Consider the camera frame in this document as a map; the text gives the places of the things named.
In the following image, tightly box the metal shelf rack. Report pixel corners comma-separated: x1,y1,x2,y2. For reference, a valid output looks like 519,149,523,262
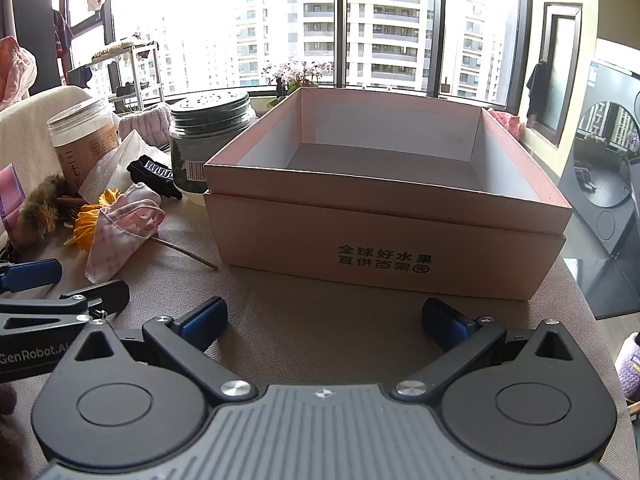
90,41,164,111

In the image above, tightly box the thin wooden stick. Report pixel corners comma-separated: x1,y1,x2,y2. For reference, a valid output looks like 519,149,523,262
150,236,220,271

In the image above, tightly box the pink cardboard box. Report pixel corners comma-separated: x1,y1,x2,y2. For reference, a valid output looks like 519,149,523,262
202,86,574,302

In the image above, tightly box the pink fluffy towel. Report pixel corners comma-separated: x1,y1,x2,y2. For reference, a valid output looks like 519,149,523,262
117,102,174,149

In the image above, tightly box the pink checked cloth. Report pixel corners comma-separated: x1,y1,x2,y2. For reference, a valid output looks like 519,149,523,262
84,182,167,284

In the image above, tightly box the clear plastic jar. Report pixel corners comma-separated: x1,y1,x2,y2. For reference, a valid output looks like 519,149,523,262
47,96,121,196

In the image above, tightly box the potted pink orchid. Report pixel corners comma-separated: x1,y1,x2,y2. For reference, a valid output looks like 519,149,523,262
262,60,334,99

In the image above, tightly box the red plaid hanging garment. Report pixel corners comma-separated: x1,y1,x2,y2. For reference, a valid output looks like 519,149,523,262
52,9,76,62

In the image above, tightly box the dark grey washing machine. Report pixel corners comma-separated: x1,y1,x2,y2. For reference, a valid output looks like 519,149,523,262
557,37,640,319

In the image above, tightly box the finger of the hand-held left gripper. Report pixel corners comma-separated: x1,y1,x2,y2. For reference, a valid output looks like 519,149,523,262
59,280,131,318
0,258,64,294

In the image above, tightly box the brown fluffy toy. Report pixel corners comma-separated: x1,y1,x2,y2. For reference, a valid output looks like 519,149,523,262
10,174,69,247

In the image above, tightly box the orange artificial flower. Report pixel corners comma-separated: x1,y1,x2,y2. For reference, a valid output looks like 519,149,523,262
64,188,124,254

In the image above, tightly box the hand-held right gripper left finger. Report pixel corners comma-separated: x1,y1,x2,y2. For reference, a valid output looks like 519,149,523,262
74,296,258,406

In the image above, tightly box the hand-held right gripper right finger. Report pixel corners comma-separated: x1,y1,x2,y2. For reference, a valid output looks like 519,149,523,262
391,298,577,406

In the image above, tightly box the white tissue paper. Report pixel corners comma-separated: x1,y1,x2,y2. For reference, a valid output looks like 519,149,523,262
77,130,162,202

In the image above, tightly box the pink fabric bag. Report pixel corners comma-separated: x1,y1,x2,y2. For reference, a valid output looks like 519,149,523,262
0,165,27,247

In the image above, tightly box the black framed door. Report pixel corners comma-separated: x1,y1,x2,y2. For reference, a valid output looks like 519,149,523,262
531,2,584,149

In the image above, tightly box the black printed cloth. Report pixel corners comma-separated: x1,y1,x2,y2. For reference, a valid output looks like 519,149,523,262
126,155,184,200

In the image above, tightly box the pink hanging towel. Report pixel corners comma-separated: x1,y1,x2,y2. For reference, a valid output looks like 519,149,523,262
0,36,39,111

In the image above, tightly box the pink crumpled cloth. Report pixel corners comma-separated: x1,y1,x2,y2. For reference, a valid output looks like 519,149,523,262
487,108,524,139

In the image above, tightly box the cream fabric chair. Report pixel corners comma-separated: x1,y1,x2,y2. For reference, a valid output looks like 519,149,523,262
0,85,94,241

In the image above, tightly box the purple knitted slipper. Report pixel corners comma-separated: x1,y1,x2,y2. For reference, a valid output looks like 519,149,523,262
615,331,640,402

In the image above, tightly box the dark green glass jar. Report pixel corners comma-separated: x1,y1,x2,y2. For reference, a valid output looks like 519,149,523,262
169,91,259,197

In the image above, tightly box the dark hanging garment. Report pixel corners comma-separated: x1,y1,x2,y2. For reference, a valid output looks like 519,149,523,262
526,60,551,121

